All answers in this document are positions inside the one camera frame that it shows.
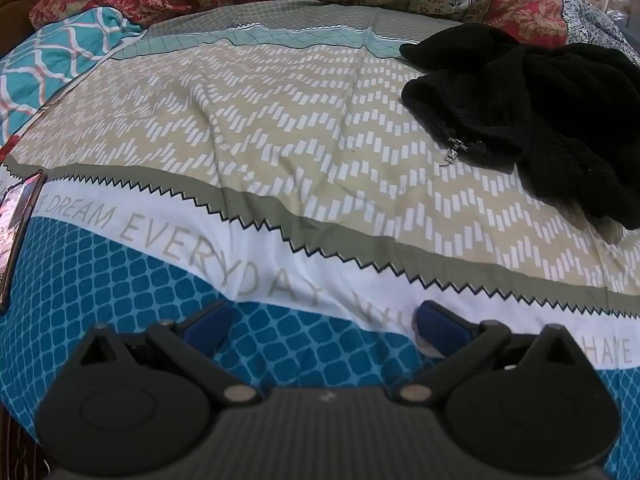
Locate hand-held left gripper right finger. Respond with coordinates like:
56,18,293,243
398,300,582,406

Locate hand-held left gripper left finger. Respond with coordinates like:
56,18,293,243
76,302,262,406

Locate black pants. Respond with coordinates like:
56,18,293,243
399,23,640,231

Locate patterned bedsheet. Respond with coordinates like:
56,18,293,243
0,2,640,411

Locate smartphone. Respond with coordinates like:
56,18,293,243
0,171,47,311

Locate teal lattice pattern pillow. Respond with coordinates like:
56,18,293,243
0,8,148,143

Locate wooden headboard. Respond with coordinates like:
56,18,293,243
0,0,43,56

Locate wooden bed side rail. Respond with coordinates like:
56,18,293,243
0,405,48,480

